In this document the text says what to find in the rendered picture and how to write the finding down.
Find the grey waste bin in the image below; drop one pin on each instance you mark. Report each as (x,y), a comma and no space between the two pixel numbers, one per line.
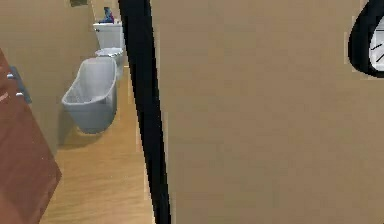
(91,110)

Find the white toilet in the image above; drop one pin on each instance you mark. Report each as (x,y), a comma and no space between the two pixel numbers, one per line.
(110,35)

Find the blue spray bottle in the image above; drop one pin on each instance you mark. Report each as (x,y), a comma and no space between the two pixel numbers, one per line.
(108,17)

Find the brown wooden room door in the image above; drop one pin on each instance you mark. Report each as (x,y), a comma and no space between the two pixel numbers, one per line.
(23,160)

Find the black door frame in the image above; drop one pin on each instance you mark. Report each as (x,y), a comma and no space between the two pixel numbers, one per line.
(146,100)

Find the dark framed wall picture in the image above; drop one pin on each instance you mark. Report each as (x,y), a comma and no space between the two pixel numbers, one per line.
(78,2)

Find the black round wall clock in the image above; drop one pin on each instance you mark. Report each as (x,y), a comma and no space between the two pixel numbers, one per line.
(360,43)

